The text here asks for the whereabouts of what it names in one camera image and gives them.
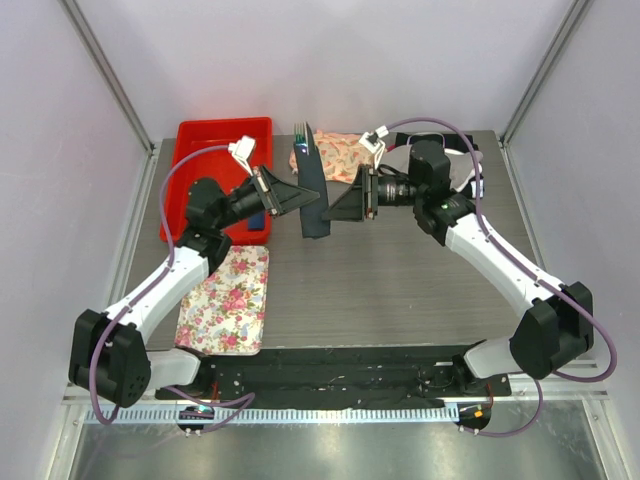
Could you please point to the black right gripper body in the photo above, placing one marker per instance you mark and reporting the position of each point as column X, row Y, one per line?
column 372, row 193

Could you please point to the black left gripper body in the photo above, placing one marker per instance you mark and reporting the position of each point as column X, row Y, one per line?
column 263, row 185

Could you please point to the iridescent rainbow fork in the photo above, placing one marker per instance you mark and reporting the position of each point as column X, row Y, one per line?
column 300, row 136

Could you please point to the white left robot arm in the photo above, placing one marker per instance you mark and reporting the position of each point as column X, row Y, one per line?
column 109, row 356

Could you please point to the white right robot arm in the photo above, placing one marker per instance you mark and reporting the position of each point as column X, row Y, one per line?
column 554, row 328

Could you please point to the red plastic bin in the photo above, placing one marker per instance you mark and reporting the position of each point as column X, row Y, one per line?
column 196, row 135

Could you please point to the orange patterned cloth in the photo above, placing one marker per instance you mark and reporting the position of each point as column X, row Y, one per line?
column 341, row 155

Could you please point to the grey cloth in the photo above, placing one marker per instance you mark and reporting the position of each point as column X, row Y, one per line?
column 461, row 165

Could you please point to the black cloth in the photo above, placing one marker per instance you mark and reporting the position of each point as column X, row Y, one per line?
column 447, row 140

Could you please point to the white cloth with print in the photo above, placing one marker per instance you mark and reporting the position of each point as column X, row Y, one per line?
column 474, row 188

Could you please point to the floral rectangular tray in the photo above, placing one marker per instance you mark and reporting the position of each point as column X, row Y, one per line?
column 225, row 314

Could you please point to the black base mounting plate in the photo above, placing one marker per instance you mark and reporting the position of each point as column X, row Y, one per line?
column 381, row 377

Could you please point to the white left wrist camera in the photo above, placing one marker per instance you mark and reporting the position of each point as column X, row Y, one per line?
column 241, row 152

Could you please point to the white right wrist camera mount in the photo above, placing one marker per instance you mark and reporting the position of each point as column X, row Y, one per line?
column 374, row 142

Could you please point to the white slotted cable duct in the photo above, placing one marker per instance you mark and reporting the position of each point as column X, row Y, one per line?
column 183, row 414

